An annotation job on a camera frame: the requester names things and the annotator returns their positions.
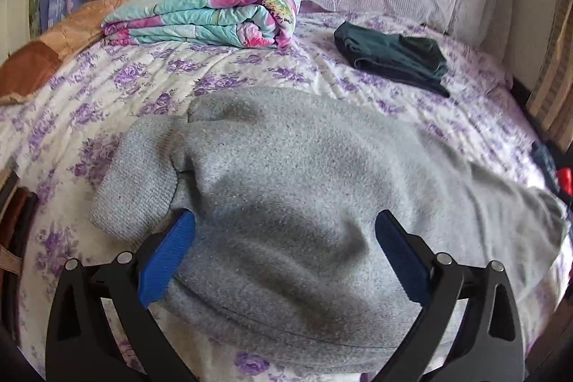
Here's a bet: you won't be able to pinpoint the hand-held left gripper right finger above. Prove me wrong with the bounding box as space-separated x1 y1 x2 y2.
371 209 526 382

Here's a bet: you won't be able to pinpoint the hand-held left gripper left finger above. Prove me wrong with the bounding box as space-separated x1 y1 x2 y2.
45 209 198 382

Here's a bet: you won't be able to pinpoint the grey sweatshirt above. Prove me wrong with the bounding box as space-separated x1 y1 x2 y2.
88 86 568 374

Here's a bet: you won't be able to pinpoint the brown black leather bag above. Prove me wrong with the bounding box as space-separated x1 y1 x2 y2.
0 169 39 347

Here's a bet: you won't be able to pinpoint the blue jeans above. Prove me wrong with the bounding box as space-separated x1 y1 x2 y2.
532 140 562 191

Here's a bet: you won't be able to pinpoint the red garment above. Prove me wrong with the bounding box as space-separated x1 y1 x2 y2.
556 168 573 197

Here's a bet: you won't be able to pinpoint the purple floral bedspread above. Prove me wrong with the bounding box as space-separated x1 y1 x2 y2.
0 8 573 382

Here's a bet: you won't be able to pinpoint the folded dark green garment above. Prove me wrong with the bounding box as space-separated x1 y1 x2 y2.
334 21 451 98

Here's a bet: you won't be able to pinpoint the brown quilted cushion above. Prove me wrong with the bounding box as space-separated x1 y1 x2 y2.
0 0 138 106

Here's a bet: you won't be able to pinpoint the beige checked curtain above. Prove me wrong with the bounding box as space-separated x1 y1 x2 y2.
526 0 573 143

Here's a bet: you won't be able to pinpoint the folded turquoise pink floral blanket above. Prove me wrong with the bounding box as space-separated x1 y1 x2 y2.
102 0 302 50

